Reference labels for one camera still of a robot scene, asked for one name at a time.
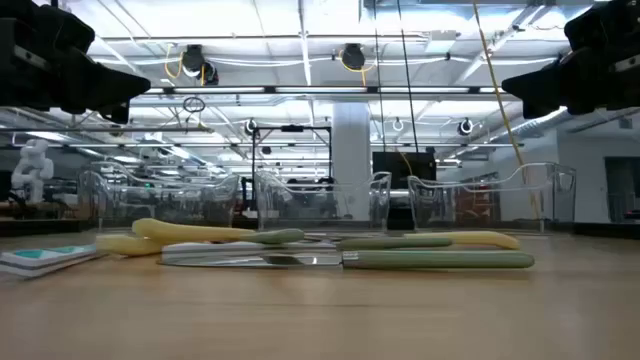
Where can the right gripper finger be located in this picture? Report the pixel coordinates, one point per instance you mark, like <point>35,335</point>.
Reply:
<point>545,109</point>
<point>540,82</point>

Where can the long ceiling light bar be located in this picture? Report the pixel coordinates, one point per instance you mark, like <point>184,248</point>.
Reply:
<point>320,90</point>

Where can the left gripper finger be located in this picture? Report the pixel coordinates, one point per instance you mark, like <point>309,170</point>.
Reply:
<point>105,87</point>
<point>115,112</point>

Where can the silver knife blade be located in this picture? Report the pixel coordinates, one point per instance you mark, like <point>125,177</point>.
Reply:
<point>240,247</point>

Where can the white humanoid robot figure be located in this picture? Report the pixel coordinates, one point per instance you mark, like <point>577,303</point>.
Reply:
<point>32,170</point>

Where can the teal and white packet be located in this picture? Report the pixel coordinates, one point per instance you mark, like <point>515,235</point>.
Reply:
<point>45,257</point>

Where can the silver ventilation duct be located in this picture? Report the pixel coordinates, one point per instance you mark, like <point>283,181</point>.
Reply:
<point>530,127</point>

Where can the black monitor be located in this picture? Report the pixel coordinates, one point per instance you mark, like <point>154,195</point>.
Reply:
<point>404,169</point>

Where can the white column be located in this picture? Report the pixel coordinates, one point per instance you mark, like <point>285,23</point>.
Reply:
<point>351,160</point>

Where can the black gantry frame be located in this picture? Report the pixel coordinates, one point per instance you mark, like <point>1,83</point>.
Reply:
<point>253,165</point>

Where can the clear plastic bin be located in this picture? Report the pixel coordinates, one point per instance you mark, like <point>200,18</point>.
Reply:
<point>100,200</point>
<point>380,195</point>
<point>562,190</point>

